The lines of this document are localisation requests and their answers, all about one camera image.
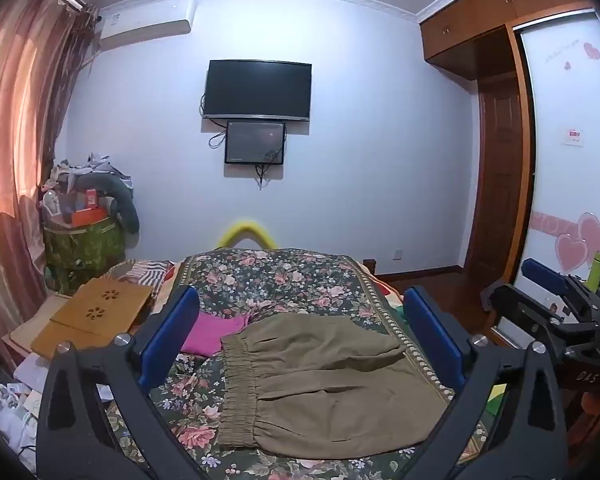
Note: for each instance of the magenta cloth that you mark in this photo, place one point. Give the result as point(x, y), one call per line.
point(212, 335)

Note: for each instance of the white heart-print sliding door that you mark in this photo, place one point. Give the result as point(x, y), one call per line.
point(570, 160)

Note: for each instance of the pile of white papers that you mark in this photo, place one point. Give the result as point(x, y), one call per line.
point(17, 405)

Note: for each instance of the brown wooden door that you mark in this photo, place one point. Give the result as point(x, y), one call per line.
point(497, 175)

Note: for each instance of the wooden bed frame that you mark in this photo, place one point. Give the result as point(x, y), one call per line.
point(370, 265)

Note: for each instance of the green bottle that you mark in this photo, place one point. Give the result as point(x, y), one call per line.
point(596, 270)

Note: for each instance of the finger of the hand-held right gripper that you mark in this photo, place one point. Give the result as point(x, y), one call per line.
point(547, 276)
point(522, 317)

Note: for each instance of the pile of clothes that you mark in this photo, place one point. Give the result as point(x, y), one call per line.
point(87, 167)

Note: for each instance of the pink striped curtain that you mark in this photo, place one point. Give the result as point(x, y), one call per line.
point(17, 125)

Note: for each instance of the striped cloth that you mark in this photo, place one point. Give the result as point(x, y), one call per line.
point(147, 275)

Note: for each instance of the green fabric storage box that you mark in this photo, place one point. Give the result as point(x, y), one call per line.
point(82, 250)

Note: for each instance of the olive green pants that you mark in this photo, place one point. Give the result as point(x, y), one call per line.
point(325, 385)

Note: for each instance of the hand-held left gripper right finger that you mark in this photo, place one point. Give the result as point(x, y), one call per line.
point(434, 335)

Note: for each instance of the small black monitor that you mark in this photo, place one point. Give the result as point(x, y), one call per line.
point(255, 142)

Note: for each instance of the black wall television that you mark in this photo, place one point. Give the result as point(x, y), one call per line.
point(257, 90)

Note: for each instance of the dark floral blanket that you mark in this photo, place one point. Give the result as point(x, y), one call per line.
point(280, 280)

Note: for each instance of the white air conditioner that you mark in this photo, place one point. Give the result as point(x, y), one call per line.
point(147, 22)

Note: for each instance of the grey plush toy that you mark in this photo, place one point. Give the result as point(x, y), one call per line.
point(122, 205)

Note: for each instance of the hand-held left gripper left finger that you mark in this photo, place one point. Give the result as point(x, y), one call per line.
point(170, 332)

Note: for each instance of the orange box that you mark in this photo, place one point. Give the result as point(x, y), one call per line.
point(82, 210)

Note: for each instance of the white wall socket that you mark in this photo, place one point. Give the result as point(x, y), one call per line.
point(399, 254)

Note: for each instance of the wooden lap desk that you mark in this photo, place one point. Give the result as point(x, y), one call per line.
point(95, 317)

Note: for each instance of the yellow curved object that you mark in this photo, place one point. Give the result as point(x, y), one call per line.
point(247, 230)

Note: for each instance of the wooden overhead cabinet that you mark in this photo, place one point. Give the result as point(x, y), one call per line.
point(485, 15)

